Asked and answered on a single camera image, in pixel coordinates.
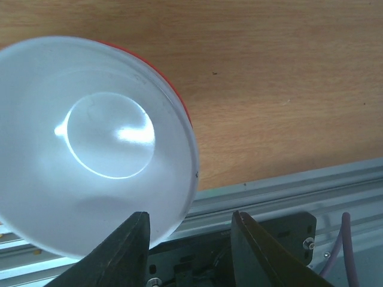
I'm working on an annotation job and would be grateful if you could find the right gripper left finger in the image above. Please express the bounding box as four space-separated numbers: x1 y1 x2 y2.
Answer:
47 212 150 287

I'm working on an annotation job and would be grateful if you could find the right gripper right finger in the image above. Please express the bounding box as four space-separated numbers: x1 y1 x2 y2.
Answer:
231 211 331 286

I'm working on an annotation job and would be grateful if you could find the red patterned bowl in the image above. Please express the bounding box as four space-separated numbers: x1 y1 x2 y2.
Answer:
1 36 199 258

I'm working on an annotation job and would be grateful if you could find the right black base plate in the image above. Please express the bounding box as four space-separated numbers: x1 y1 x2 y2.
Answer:
145 212 317 286

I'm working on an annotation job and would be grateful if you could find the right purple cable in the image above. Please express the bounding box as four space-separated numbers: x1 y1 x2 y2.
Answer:
318 212 360 287

